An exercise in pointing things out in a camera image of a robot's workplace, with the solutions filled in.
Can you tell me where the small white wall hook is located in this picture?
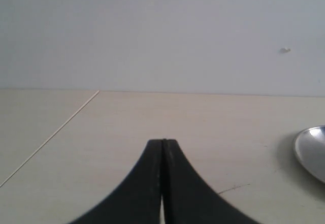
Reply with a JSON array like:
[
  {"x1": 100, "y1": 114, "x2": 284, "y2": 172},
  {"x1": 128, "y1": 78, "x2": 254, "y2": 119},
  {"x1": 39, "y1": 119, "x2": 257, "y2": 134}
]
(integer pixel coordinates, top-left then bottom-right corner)
[{"x1": 279, "y1": 47, "x2": 291, "y2": 54}]

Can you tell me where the round steel plate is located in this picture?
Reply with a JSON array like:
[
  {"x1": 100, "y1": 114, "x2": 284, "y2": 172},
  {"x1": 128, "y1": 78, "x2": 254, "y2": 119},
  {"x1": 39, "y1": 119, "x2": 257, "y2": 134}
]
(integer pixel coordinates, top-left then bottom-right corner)
[{"x1": 293, "y1": 125, "x2": 324, "y2": 183}]

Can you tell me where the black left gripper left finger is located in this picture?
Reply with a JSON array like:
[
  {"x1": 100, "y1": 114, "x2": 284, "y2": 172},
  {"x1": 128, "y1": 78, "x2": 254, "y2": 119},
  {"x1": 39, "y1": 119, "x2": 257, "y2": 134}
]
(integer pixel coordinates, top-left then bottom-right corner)
[{"x1": 72, "y1": 139, "x2": 163, "y2": 224}]

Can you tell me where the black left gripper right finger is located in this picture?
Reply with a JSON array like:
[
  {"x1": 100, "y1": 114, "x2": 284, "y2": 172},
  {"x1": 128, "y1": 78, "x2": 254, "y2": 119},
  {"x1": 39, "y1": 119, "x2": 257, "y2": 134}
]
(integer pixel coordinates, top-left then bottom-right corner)
[{"x1": 162, "y1": 139, "x2": 257, "y2": 224}]

